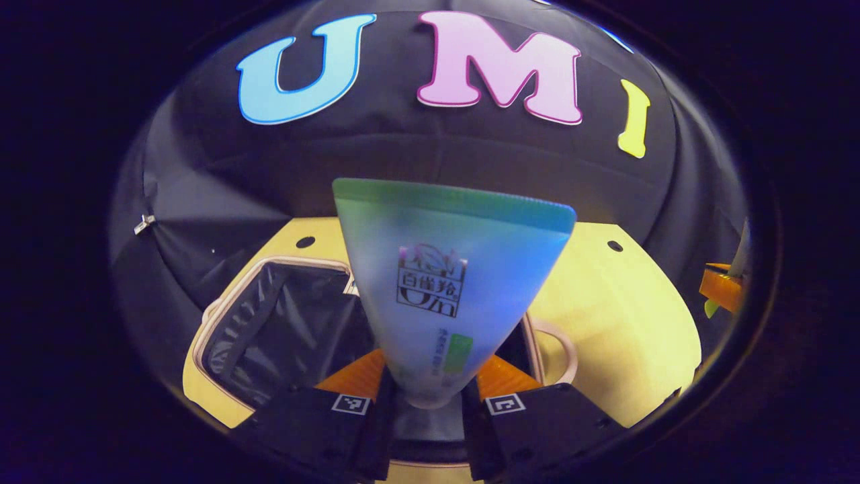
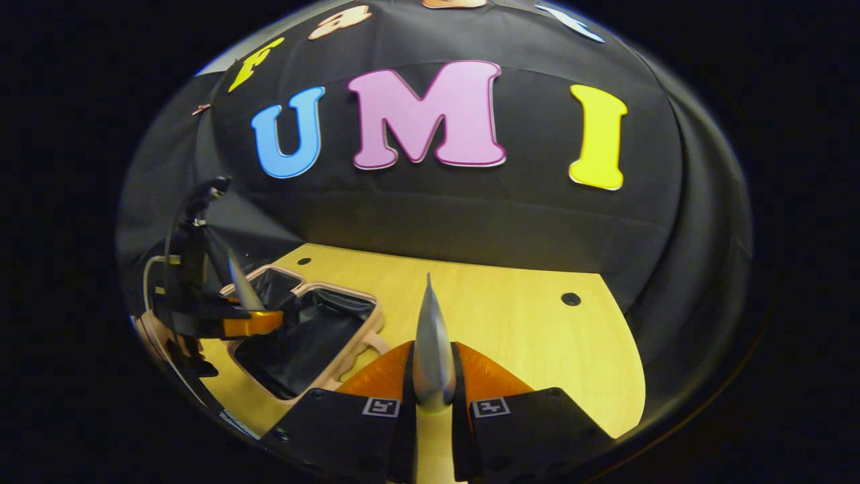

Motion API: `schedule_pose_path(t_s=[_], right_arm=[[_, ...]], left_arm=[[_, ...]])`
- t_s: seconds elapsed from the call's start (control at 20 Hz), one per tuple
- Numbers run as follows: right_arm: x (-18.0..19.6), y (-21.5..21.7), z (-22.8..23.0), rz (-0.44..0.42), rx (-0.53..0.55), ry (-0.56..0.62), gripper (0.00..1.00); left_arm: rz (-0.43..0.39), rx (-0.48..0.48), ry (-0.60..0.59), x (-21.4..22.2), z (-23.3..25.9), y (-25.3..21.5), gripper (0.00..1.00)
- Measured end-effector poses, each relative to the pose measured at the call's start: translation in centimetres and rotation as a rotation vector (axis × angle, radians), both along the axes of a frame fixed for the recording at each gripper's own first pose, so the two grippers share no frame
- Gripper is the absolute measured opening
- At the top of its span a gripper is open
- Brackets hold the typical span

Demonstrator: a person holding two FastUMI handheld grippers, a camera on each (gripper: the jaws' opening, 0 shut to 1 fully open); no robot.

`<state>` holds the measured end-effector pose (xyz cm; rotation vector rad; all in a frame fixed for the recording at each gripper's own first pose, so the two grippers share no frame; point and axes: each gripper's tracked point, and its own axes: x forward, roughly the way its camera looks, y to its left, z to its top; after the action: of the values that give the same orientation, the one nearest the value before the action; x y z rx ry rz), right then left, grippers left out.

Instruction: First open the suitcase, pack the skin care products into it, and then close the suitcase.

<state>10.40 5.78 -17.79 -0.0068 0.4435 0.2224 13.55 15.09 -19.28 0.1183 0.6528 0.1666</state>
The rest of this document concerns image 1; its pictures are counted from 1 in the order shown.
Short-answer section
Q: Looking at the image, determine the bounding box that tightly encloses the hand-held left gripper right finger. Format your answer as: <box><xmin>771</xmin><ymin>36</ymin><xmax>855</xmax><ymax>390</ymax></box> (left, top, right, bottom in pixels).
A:
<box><xmin>464</xmin><ymin>353</ymin><xmax>623</xmax><ymax>482</ymax></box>

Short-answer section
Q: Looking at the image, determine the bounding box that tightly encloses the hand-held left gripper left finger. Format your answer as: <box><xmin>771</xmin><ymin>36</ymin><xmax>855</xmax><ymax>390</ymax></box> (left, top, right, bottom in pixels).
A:
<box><xmin>247</xmin><ymin>350</ymin><xmax>398</xmax><ymax>482</ymax></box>

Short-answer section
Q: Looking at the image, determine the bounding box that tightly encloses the pink suitcase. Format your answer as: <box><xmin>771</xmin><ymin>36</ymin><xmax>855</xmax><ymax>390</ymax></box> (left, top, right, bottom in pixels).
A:
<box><xmin>183</xmin><ymin>254</ymin><xmax>578</xmax><ymax>471</ymax></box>

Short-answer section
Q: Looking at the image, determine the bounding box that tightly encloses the frosted green blue tube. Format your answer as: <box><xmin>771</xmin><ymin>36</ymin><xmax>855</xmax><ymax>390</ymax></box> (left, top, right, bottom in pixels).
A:
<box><xmin>333</xmin><ymin>177</ymin><xmax>577</xmax><ymax>409</ymax></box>

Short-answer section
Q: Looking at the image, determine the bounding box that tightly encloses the black backdrop cloth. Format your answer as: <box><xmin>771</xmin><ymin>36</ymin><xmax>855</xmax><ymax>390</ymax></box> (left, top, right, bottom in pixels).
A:
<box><xmin>111</xmin><ymin>0</ymin><xmax>748</xmax><ymax>317</ymax></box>

